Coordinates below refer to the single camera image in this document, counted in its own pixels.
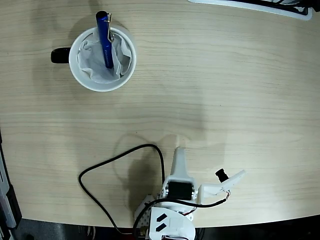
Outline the black camera on white bracket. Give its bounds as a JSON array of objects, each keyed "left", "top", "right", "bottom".
[{"left": 199, "top": 168, "right": 247, "bottom": 201}]

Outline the crumpled white tissue paper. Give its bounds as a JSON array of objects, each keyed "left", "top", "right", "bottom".
[{"left": 76, "top": 32, "right": 133, "bottom": 85}]

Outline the white perforated block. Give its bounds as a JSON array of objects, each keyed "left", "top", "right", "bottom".
[{"left": 134, "top": 194, "right": 157, "bottom": 226}]

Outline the blue pen with gold clip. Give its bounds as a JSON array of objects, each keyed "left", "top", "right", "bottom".
[{"left": 95, "top": 10, "right": 115, "bottom": 70}]

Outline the white mug with black handle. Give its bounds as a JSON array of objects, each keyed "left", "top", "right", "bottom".
[{"left": 50, "top": 25, "right": 138, "bottom": 93}]

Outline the black cable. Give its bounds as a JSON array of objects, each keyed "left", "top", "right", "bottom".
[{"left": 78, "top": 143, "right": 232, "bottom": 237}]

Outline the black device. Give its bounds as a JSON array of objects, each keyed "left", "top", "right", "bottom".
[{"left": 249, "top": 0, "right": 320, "bottom": 13}]

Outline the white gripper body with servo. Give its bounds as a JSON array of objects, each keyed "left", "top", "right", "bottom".
[{"left": 156, "top": 175, "right": 202, "bottom": 208}]

